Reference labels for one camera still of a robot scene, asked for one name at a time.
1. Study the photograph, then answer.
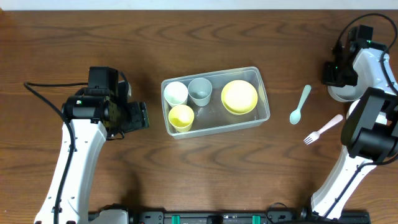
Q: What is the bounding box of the grey plastic bowl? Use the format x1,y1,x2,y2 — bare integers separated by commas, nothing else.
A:
328,85,364,102

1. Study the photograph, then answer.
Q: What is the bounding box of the yellow plastic cup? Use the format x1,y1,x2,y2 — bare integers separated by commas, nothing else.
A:
168,105,195,133

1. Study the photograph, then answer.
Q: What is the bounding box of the cream plastic cup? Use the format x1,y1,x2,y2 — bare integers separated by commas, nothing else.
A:
164,82,188,107

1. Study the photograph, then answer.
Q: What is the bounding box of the grey plastic cup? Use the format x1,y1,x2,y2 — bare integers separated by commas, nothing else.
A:
188,78,213,107

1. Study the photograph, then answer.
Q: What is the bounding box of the yellow plastic bowl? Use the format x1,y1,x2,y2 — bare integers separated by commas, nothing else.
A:
221,80,258,115

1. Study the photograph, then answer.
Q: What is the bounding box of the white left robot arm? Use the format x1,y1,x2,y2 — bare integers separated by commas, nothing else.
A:
34,67,149,223

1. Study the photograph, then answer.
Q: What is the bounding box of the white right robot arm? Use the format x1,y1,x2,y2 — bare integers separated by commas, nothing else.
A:
311,25,397,220

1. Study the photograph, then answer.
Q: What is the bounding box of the clear plastic container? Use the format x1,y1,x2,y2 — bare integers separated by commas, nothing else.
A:
161,67,271,139

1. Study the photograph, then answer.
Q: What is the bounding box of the white plastic bowl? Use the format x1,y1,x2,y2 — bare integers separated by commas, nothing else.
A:
346,99,387,124

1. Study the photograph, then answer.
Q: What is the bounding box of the mint green plastic spoon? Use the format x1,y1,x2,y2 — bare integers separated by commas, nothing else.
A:
289,85,312,124

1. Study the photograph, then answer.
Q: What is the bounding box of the pink plastic fork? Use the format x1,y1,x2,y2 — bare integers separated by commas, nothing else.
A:
303,114,343,145

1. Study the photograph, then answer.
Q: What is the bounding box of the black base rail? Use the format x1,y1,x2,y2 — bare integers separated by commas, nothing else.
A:
88,208,371,224

